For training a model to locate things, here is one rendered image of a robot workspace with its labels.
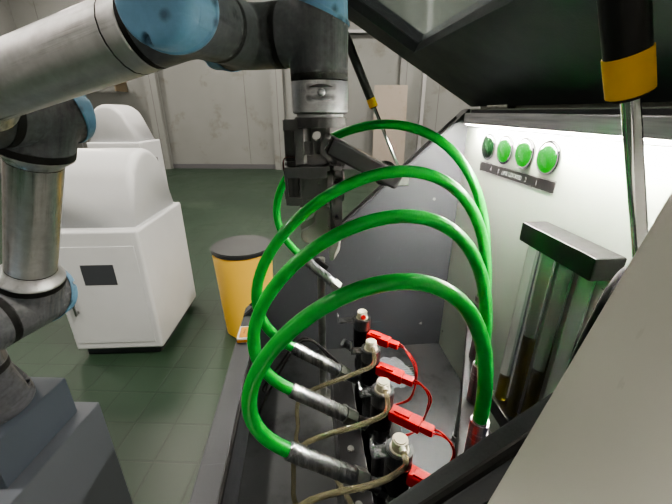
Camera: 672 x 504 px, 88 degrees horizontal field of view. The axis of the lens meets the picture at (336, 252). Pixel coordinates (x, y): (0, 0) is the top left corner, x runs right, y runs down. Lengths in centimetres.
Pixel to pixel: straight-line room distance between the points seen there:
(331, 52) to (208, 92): 964
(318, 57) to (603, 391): 42
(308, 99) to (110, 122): 561
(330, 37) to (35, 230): 63
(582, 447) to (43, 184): 79
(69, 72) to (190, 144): 990
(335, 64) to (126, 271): 200
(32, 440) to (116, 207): 153
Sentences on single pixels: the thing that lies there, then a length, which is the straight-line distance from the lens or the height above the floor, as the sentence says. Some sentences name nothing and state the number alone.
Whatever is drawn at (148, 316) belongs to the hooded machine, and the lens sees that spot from 242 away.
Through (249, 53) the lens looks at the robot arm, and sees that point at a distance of 49.
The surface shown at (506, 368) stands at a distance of 70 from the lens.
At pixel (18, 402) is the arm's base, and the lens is 96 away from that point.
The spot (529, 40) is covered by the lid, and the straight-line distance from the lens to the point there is 54.
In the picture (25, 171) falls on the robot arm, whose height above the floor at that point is 135.
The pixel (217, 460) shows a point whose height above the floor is 95.
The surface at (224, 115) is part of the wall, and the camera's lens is 997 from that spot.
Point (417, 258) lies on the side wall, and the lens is 91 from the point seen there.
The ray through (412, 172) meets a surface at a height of 138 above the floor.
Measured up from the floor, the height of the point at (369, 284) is 132.
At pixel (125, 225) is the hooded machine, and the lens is 229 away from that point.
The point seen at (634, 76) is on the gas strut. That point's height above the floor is 146.
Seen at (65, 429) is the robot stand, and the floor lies 80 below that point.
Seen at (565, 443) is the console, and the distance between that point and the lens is 23.
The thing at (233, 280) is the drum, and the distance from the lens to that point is 228.
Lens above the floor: 145
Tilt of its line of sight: 22 degrees down
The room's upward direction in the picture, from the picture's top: straight up
